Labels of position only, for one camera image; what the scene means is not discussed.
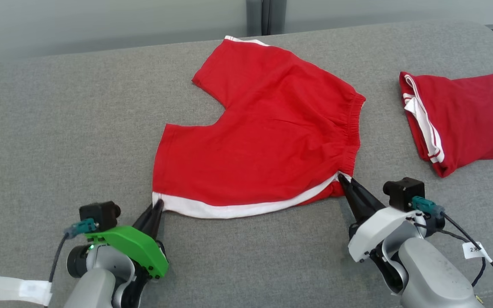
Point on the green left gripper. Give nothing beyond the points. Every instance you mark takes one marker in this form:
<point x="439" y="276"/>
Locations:
<point x="137" y="248"/>

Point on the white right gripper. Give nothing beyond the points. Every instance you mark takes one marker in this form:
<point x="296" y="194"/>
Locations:
<point x="379" y="231"/>

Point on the red shorts with white stripe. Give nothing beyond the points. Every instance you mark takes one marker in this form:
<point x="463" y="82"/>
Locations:
<point x="272" y="141"/>

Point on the red Bulls 23 jersey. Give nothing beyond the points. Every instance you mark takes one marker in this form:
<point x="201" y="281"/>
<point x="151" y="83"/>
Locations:
<point x="473" y="119"/>

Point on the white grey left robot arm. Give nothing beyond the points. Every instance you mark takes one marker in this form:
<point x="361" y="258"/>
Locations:
<point x="96" y="286"/>

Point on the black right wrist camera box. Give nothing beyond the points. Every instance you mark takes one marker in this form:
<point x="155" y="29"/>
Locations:
<point x="402" y="192"/>

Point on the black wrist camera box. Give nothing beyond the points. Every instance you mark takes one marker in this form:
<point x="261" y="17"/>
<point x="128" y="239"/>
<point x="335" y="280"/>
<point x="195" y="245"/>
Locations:
<point x="402" y="192"/>
<point x="99" y="214"/>

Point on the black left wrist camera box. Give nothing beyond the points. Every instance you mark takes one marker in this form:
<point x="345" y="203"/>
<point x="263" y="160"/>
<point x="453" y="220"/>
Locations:
<point x="99" y="214"/>

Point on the grey partition post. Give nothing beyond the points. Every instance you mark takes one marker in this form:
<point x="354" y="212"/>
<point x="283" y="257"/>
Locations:
<point x="265" y="17"/>

